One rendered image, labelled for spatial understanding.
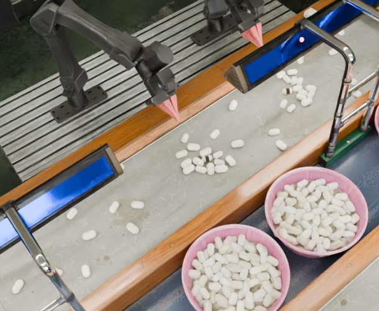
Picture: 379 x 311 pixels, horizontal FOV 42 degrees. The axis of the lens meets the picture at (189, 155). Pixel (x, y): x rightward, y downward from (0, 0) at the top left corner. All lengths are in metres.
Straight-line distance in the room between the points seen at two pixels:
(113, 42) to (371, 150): 0.84
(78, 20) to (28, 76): 1.60
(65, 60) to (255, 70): 0.64
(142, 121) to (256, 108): 0.36
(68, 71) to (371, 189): 0.99
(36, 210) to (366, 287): 0.80
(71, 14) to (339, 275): 0.98
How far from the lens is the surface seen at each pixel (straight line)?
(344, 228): 1.38
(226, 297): 1.28
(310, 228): 1.37
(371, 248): 1.34
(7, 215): 1.04
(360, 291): 1.31
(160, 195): 1.42
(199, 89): 1.62
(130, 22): 3.18
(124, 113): 1.74
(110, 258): 1.35
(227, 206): 1.35
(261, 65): 1.24
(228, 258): 1.31
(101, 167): 1.08
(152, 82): 1.44
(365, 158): 1.60
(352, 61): 1.25
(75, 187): 1.07
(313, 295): 1.26
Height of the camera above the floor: 1.93
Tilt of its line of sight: 53 degrees down
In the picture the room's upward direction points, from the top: 8 degrees counter-clockwise
